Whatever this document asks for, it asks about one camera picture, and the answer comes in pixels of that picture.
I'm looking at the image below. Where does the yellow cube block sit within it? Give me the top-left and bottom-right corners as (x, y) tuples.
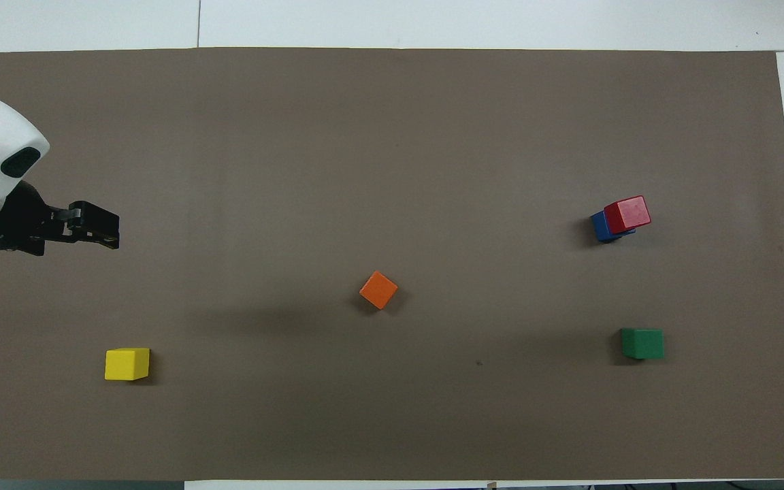
(105, 348), (150, 381)

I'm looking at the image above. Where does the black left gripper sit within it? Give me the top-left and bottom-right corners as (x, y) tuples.
(0, 180), (121, 257)

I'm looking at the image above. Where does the orange cube block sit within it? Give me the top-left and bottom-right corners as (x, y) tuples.
(359, 271), (399, 311)

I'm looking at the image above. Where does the red cube block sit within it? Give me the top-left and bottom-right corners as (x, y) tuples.
(603, 195), (653, 234)

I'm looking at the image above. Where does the green cube block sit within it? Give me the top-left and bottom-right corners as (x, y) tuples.
(621, 328), (665, 360)

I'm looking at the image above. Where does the blue cube block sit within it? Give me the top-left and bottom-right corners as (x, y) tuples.
(591, 211), (636, 244)

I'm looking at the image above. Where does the brown table mat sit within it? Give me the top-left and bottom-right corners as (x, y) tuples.
(0, 46), (784, 483)

